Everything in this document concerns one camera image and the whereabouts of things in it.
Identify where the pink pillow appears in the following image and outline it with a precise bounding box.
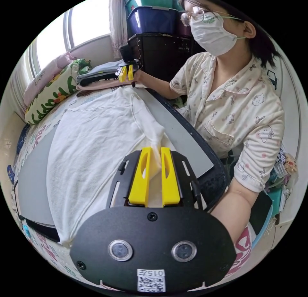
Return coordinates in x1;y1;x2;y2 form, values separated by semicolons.
23;52;78;106

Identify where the person's left forearm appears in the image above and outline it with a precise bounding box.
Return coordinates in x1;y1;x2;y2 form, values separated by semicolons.
210;179;259;245

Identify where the white long sleeve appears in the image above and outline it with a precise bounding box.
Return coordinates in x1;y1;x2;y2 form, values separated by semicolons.
46;86;176;248

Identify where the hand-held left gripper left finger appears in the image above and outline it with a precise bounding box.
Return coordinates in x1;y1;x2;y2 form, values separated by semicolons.
128;147;152;207

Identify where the person's body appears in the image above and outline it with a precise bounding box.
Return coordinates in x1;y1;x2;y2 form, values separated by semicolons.
169;0;286;194

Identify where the pink curtain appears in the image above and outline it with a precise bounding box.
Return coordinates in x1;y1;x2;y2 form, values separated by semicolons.
108;0;128;60

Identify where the person's right forearm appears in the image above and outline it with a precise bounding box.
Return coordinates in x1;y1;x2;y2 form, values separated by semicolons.
144;72;187;101

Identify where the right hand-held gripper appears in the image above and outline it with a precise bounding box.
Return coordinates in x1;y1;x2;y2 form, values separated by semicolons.
117;58;143;82

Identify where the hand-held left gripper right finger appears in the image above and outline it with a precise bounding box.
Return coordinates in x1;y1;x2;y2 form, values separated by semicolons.
160;147;181;207

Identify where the person's right hand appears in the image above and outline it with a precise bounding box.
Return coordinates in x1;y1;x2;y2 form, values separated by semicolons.
133;70;150;88

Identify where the window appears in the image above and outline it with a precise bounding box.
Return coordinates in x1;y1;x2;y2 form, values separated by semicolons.
28;0;114;72

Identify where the pile of clothes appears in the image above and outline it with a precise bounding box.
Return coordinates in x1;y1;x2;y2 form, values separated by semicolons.
75;60;145;91

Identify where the green floral pillow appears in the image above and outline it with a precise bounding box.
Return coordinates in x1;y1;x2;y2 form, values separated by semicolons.
25;58;92;126

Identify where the grey folding board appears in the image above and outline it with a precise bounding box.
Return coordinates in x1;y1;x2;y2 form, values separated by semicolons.
16;87;229;242

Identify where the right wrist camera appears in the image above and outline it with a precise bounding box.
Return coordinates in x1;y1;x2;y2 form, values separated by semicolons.
119;45;132;62

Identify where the black cupboard with storage boxes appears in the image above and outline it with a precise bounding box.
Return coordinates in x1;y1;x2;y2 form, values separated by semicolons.
122;0;203;86

